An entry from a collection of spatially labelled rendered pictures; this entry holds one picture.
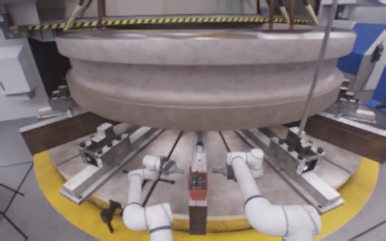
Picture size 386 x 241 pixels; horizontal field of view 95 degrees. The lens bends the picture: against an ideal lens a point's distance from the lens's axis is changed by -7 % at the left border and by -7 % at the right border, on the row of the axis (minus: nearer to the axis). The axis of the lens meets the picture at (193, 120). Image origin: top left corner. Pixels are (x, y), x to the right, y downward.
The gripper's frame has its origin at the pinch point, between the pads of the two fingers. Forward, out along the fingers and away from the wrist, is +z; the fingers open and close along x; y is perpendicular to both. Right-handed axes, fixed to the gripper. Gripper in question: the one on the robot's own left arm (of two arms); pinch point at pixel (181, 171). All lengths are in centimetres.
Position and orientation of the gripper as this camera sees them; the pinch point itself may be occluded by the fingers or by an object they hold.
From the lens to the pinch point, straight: 151.5
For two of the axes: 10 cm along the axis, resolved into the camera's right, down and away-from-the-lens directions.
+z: 9.1, 1.9, -3.7
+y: 0.1, 8.8, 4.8
